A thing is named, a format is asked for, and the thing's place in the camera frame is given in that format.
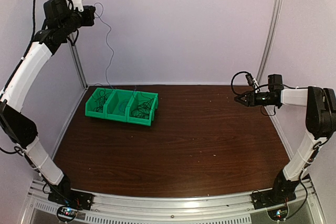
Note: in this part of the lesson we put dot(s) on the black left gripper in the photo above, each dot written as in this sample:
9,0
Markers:
90,10

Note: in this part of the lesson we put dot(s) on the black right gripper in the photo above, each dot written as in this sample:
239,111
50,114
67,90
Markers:
251,97

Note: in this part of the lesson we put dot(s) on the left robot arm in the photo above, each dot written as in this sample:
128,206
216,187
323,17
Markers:
62,18

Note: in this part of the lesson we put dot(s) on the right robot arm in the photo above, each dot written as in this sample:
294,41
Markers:
320,124

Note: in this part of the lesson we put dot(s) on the green plastic bin left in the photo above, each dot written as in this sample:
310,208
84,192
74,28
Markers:
94,107

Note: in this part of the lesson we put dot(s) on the green plastic bin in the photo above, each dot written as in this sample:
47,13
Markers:
94,107
116,106
142,108

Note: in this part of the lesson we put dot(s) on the green plastic bin middle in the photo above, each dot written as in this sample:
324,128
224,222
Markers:
116,106

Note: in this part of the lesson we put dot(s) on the green plastic bin right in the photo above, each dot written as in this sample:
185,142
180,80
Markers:
142,108

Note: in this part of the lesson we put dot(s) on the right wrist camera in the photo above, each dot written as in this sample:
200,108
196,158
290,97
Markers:
252,82

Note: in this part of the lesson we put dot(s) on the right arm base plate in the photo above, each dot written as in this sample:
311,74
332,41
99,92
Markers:
266,199

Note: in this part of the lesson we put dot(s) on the aluminium front rail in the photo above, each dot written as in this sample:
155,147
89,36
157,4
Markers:
232,208

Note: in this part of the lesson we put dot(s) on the right aluminium frame post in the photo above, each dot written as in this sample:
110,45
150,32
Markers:
276,10

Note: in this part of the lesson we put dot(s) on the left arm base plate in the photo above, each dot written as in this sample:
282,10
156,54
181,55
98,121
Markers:
77,199

